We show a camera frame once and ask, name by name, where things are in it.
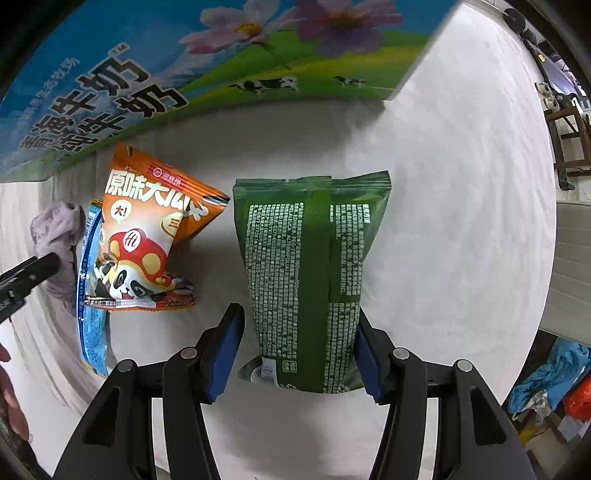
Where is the grey sock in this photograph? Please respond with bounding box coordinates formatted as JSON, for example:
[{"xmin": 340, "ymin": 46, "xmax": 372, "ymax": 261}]
[{"xmin": 30, "ymin": 201, "xmax": 86, "ymax": 315}]

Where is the person's hand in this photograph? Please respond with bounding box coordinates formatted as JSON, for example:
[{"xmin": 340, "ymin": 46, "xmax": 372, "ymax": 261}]
[{"xmin": 0, "ymin": 366, "xmax": 30, "ymax": 441}]

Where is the blue Nestle sachet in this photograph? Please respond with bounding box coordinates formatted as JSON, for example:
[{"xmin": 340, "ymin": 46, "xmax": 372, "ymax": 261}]
[{"xmin": 76, "ymin": 199, "xmax": 108, "ymax": 378}]

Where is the grey plastic chair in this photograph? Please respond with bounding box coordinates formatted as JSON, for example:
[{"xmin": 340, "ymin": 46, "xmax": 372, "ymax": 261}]
[{"xmin": 540, "ymin": 201, "xmax": 591, "ymax": 346}]

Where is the green snack bag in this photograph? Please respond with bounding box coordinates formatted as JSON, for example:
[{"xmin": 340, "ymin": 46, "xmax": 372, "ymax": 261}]
[{"xmin": 232, "ymin": 171, "xmax": 392, "ymax": 394}]

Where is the dark wooden chair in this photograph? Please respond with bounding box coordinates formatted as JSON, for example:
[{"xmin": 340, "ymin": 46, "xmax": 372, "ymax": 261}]
[{"xmin": 544, "ymin": 94, "xmax": 590, "ymax": 192}]

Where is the red orange bag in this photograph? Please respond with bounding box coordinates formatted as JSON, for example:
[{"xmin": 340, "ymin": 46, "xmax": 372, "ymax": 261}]
[{"xmin": 563, "ymin": 374, "xmax": 591, "ymax": 422}]

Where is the orange panda snack bag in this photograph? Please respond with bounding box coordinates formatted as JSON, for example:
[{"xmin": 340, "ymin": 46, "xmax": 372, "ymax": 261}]
[{"xmin": 84, "ymin": 143, "xmax": 229, "ymax": 311}]

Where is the blue bag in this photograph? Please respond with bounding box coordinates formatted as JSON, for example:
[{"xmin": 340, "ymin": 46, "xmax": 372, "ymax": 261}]
[{"xmin": 507, "ymin": 338, "xmax": 590, "ymax": 419}]

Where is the open cardboard milk box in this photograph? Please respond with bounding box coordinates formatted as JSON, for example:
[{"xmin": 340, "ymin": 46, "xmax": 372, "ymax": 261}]
[{"xmin": 1, "ymin": 0, "xmax": 457, "ymax": 182}]

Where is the pair of shoes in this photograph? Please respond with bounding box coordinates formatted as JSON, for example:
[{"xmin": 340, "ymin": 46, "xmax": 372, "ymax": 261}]
[{"xmin": 535, "ymin": 82, "xmax": 561, "ymax": 112}]

